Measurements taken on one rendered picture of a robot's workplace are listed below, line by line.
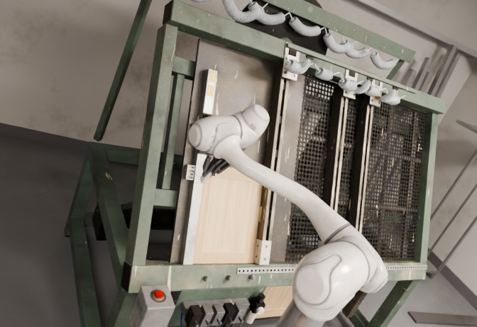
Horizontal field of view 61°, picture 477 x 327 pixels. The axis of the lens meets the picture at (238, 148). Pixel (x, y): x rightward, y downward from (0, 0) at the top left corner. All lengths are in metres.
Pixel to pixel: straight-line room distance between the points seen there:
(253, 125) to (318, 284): 0.57
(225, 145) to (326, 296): 0.53
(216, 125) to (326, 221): 0.44
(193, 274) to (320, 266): 1.09
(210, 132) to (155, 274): 0.90
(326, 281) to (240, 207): 1.18
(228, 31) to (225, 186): 0.77
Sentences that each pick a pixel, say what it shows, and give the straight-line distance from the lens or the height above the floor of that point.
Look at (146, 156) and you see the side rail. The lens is 1.85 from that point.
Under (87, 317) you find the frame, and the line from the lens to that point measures 2.63.
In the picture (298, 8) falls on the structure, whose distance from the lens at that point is 2.80.
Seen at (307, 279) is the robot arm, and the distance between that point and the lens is 1.01.
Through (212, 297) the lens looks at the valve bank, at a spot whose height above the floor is 0.75.
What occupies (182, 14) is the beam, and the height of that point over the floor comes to 1.92.
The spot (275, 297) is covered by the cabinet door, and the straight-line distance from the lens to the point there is 2.86.
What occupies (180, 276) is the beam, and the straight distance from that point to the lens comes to 1.99.
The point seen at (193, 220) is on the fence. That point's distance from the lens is 1.96.
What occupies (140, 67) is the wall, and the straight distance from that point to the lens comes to 4.20.
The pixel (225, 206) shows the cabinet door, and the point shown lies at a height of 1.14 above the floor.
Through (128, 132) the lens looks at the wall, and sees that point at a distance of 4.45.
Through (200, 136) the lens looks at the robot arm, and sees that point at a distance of 1.23.
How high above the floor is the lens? 2.14
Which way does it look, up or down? 21 degrees down
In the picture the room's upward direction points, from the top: 24 degrees clockwise
